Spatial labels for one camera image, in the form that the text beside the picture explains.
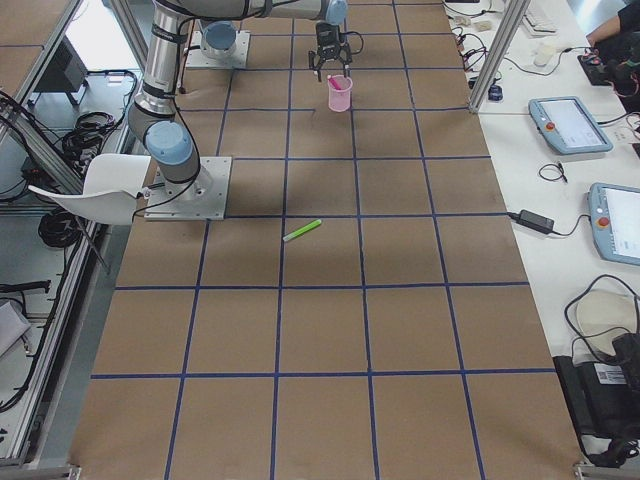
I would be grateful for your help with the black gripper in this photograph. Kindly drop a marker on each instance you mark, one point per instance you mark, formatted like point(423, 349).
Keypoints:
point(327, 40)

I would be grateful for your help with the pink highlighter pen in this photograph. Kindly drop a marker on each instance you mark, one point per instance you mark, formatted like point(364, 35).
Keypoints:
point(334, 83)

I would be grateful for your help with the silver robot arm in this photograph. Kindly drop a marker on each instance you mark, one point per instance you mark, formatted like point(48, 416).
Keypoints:
point(218, 38)
point(152, 117)

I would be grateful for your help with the pink mesh cup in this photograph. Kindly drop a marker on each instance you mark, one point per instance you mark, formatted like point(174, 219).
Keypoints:
point(340, 101)

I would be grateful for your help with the white paper cup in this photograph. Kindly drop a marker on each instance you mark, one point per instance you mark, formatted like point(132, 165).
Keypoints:
point(543, 54)

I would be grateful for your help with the green highlighter pen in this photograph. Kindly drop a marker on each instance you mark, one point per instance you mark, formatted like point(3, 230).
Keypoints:
point(302, 230)

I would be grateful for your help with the blue usb hub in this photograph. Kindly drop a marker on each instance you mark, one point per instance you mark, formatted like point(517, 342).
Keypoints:
point(495, 93)

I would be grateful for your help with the far teach pendant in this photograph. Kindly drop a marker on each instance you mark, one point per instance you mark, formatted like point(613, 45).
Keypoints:
point(567, 126)

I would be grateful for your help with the teach pendant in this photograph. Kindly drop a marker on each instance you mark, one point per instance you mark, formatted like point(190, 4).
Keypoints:
point(567, 126)
point(614, 212)

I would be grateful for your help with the white plastic chair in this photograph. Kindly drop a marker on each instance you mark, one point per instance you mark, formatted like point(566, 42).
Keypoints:
point(110, 189)

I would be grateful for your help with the black power adapter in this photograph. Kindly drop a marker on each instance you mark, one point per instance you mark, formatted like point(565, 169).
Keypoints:
point(536, 222)

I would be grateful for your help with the near teach pendant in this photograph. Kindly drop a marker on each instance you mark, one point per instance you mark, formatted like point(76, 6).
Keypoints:
point(614, 212)

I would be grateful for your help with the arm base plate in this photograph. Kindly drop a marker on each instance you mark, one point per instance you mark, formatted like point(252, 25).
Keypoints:
point(205, 199)
point(236, 60)

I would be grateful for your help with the aluminium frame post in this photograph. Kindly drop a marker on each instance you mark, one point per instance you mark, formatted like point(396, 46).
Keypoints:
point(512, 16)

